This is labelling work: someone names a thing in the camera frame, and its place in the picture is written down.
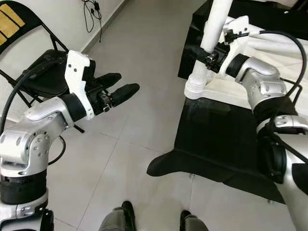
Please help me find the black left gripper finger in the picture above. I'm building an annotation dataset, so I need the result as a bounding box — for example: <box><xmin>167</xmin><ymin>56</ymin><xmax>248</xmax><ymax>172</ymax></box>
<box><xmin>110</xmin><ymin>84</ymin><xmax>140</xmax><ymax>107</ymax></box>
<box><xmin>95</xmin><ymin>73</ymin><xmax>122</xmax><ymax>91</ymax></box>

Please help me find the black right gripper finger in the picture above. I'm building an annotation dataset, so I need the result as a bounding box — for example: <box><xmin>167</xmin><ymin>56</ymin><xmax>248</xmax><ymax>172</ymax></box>
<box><xmin>185</xmin><ymin>45</ymin><xmax>212</xmax><ymax>64</ymax></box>

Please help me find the white plastic table leg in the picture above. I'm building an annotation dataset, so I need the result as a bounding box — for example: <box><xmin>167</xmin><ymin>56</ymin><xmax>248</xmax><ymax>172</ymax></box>
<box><xmin>245</xmin><ymin>35</ymin><xmax>308</xmax><ymax>50</ymax></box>
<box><xmin>187</xmin><ymin>0</ymin><xmax>234</xmax><ymax>94</ymax></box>

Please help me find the white plastic table top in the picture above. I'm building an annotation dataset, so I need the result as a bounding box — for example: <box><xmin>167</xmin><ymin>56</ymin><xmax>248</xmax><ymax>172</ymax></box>
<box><xmin>184</xmin><ymin>17</ymin><xmax>308</xmax><ymax>116</ymax></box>

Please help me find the black folding chair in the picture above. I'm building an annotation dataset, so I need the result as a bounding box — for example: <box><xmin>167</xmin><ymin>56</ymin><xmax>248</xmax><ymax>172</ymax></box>
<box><xmin>0</xmin><ymin>0</ymin><xmax>97</xmax><ymax>133</ymax></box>

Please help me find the black tablecloth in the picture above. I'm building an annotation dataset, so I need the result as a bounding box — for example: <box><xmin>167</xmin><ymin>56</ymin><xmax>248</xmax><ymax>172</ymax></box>
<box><xmin>147</xmin><ymin>0</ymin><xmax>308</xmax><ymax>205</ymax></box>

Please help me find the robot right leg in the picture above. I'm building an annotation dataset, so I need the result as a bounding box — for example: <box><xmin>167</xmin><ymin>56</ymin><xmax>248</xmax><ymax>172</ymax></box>
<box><xmin>180</xmin><ymin>209</ymin><xmax>212</xmax><ymax>231</ymax></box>

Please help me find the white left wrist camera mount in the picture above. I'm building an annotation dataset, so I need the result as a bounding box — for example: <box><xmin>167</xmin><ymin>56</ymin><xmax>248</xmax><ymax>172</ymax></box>
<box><xmin>65</xmin><ymin>50</ymin><xmax>96</xmax><ymax>121</ymax></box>

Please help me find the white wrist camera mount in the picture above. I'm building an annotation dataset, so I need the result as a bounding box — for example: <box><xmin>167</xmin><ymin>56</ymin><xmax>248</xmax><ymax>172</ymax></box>
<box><xmin>65</xmin><ymin>50</ymin><xmax>96</xmax><ymax>121</ymax></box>
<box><xmin>219</xmin><ymin>16</ymin><xmax>251</xmax><ymax>75</ymax></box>

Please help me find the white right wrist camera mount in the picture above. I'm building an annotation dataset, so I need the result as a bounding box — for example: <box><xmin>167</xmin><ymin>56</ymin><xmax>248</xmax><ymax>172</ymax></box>
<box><xmin>219</xmin><ymin>16</ymin><xmax>251</xmax><ymax>75</ymax></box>

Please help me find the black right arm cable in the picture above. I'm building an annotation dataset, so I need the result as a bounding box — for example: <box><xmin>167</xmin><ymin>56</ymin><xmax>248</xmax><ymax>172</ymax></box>
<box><xmin>231</xmin><ymin>29</ymin><xmax>308</xmax><ymax>104</ymax></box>

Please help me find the black wall cable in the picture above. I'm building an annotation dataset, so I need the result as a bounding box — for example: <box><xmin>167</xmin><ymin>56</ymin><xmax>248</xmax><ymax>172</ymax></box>
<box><xmin>82</xmin><ymin>0</ymin><xmax>104</xmax><ymax>44</ymax></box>

